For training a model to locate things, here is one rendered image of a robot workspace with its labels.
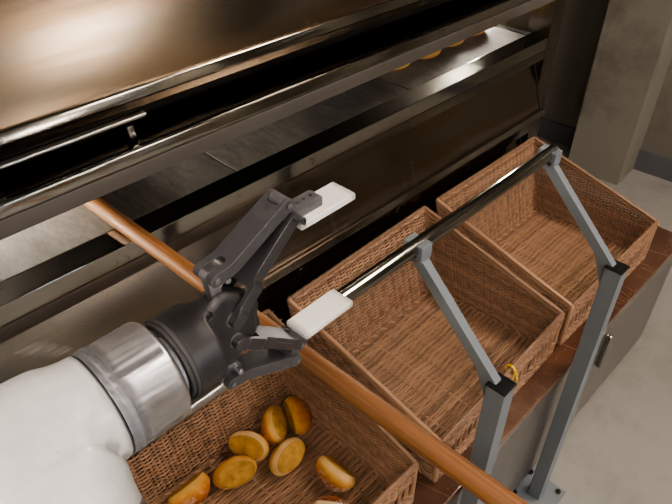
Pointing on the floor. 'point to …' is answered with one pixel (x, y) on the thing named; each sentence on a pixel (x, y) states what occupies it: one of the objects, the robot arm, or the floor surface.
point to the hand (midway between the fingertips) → (335, 252)
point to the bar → (488, 442)
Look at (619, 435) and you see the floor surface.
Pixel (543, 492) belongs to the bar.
